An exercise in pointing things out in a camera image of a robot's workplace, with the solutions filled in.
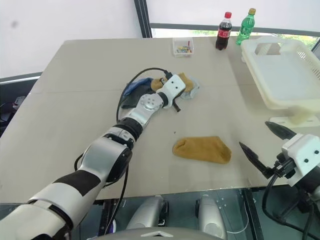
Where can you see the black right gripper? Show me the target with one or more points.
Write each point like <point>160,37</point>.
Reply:
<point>281,168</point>

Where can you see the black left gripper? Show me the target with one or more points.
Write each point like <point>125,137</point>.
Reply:
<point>175,98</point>

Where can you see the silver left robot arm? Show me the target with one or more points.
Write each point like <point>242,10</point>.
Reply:
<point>105,160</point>

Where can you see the mustard yellow sock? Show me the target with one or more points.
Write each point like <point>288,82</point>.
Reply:
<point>202,150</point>
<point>188,82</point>

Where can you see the pale blue grey sock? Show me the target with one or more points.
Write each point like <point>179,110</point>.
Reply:
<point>193,92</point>

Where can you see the dark grey sock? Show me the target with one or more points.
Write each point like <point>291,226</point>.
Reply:
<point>130,100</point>

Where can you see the white plastic basket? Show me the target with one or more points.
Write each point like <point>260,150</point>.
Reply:
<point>280,75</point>

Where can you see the small colourful pieces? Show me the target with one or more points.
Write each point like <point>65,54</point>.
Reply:
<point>183,49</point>

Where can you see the clear plastic box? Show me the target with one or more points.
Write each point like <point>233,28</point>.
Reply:
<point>175,42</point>

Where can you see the cola bottle with red cap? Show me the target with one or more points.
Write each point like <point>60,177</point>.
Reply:
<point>223,35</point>

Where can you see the black window pillar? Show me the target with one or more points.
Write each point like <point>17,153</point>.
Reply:
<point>142,17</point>

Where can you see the silver rounded robot leg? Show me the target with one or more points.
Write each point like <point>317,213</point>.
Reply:
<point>150,215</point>
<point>211,217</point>

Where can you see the green soda bottle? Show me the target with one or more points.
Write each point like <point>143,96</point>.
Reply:
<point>245,27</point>

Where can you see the grey robot torso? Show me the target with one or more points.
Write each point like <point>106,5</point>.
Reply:
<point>160,234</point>

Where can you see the dark clutter beside table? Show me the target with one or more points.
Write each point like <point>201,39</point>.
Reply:
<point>13,103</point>

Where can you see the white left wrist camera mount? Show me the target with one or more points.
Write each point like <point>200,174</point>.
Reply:
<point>175,86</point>

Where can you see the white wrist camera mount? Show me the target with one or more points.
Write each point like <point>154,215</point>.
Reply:
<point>302,155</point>
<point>175,86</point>

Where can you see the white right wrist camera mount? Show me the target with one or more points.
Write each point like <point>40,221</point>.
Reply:
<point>302,155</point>

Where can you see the dark window frame bar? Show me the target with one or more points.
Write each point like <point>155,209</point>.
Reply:
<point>200,26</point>

